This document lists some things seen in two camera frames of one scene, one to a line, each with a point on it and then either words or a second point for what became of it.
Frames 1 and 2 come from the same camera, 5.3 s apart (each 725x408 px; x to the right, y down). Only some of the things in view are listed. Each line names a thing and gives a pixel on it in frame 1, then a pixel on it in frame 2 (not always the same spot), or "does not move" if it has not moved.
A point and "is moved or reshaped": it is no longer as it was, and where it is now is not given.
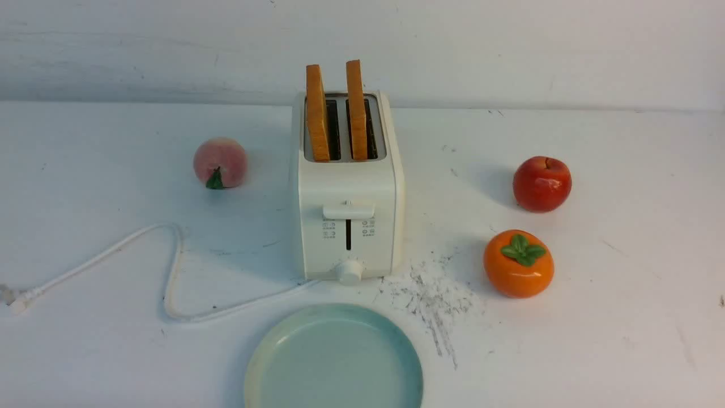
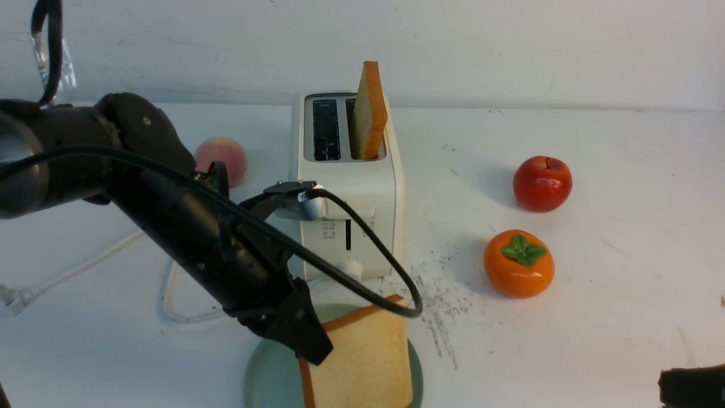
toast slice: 317,115 -> 370,364
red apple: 542,184 does not move
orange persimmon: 517,263 does not move
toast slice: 357,115 is moved or reshaped
